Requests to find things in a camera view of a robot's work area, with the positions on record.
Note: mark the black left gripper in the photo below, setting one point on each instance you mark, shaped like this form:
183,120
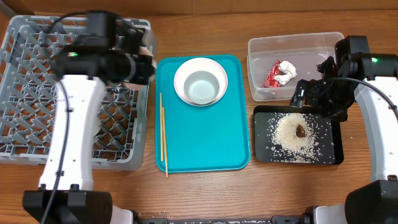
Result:
145,70

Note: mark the red wrapper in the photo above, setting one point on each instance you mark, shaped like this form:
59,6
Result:
270,81

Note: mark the crumpled white tissue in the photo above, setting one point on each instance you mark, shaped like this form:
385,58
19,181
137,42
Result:
287,72

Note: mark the black food waste tray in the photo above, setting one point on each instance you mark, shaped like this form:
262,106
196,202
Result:
259,120

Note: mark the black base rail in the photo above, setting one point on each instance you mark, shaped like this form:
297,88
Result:
217,220

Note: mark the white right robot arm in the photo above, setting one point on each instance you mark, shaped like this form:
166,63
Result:
355,75

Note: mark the large white pink plate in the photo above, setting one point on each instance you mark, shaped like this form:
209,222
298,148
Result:
200,64

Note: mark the wooden chopstick right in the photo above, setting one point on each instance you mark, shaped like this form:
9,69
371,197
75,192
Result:
165,144

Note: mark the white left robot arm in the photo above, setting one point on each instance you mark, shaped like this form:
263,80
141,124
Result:
111,50

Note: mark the grey dishwasher rack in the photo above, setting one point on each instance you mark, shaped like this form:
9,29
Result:
28,99

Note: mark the teal plastic tray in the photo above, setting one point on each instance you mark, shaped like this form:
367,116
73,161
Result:
202,138

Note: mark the pile of rice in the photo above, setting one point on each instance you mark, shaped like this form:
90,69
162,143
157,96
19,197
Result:
282,144

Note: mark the wooden chopstick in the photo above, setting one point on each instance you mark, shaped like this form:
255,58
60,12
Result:
161,128
165,144

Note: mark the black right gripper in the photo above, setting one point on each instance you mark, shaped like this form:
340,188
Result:
311,92

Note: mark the grey bowl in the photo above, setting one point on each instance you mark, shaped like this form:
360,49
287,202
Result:
201,88

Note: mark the clear plastic bin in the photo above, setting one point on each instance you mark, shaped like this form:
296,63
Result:
303,51

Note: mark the brown food chunk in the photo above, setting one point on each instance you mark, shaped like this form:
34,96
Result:
300,131

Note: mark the wooden chopstick left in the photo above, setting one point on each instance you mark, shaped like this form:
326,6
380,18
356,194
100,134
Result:
161,128

